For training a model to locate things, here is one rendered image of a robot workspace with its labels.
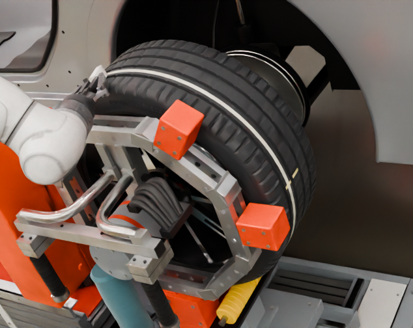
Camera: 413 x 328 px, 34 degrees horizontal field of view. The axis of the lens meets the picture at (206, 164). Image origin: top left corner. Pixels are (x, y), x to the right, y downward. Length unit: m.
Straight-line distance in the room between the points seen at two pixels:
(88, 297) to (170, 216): 1.09
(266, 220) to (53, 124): 0.50
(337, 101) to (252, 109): 1.97
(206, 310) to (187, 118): 0.64
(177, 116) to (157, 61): 0.23
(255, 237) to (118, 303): 0.47
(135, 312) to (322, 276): 0.89
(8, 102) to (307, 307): 1.23
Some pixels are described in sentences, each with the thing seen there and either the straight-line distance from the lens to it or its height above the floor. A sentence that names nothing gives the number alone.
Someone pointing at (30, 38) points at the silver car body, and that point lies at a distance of 3.29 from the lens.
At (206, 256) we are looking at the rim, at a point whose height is 0.63.
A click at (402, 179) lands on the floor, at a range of 2.89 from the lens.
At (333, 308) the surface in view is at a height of 0.15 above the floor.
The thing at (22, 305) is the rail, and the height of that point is 0.34.
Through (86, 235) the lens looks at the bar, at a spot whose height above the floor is 0.98.
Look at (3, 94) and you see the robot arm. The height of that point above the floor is 1.35.
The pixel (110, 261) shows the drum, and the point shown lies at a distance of 1.59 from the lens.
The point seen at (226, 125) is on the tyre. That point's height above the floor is 1.07.
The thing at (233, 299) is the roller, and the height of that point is 0.54.
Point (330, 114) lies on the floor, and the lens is 3.38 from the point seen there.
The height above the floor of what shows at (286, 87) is 0.90.
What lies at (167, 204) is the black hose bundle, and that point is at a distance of 1.39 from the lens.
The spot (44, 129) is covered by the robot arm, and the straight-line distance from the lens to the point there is 1.27.
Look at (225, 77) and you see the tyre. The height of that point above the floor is 1.12.
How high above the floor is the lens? 1.82
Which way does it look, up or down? 34 degrees down
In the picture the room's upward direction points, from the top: 21 degrees counter-clockwise
